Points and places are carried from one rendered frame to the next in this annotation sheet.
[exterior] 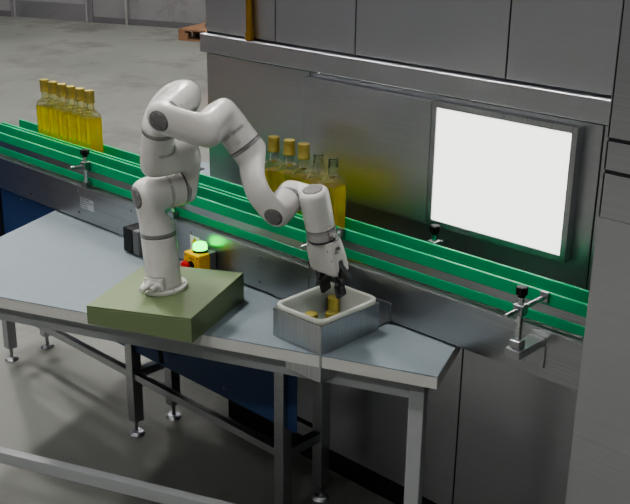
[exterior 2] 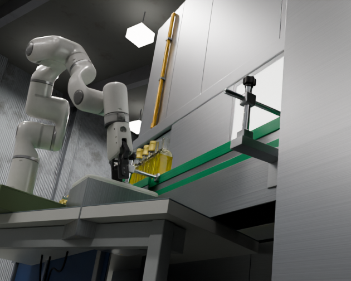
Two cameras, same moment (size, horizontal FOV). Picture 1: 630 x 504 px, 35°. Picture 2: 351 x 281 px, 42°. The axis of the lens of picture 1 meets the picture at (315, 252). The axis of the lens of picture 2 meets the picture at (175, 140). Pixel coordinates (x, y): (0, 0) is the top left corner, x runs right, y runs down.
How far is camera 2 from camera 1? 1.97 m
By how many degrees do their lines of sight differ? 48
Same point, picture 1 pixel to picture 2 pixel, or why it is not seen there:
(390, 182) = not seen: hidden behind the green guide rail
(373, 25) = (210, 73)
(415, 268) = (196, 172)
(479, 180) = (260, 115)
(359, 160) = (191, 156)
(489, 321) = (239, 170)
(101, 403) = not seen: outside the picture
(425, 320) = (195, 207)
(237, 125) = (77, 51)
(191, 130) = (43, 44)
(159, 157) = (34, 95)
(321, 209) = (114, 92)
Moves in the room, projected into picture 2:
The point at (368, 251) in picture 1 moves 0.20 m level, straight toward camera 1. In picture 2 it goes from (170, 182) to (145, 158)
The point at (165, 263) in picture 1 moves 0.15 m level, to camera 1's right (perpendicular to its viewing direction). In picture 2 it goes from (18, 176) to (55, 177)
